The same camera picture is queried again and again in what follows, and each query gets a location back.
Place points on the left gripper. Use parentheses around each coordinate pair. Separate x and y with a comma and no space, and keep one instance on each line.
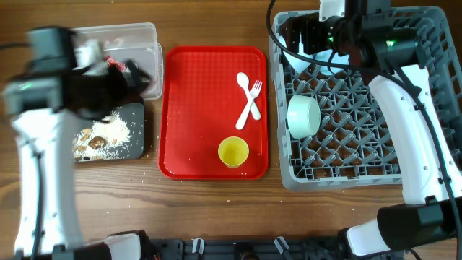
(124,92)

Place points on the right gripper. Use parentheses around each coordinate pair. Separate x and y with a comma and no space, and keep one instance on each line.
(308,27)

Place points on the rice and nut leftovers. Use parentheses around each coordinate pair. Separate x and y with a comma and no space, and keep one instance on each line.
(101,140)

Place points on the mint green bowl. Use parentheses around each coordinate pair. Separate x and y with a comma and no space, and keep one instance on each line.
(303,116)

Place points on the white plastic fork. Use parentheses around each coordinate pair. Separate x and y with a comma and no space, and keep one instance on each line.
(254,93)

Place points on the white plastic spoon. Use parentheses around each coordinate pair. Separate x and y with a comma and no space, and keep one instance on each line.
(243,81)

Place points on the yellow cup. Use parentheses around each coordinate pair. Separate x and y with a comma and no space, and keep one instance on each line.
(233,151)

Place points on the light blue plate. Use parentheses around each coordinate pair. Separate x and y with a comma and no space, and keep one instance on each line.
(336,59)

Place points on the light blue small bowl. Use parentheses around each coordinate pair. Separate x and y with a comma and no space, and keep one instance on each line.
(297,64)

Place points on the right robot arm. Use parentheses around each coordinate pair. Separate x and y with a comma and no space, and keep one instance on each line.
(393,64)

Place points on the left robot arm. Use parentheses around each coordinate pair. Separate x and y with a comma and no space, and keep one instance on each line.
(44,104)

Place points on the grey dishwasher rack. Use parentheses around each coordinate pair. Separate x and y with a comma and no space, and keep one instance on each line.
(353,146)

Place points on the black rectangular tray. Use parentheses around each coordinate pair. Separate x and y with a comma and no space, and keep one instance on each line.
(133,115)

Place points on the clear plastic bin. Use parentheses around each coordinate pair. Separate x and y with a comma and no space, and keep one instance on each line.
(117,43)

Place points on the red serving tray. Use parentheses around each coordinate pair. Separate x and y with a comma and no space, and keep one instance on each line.
(202,102)

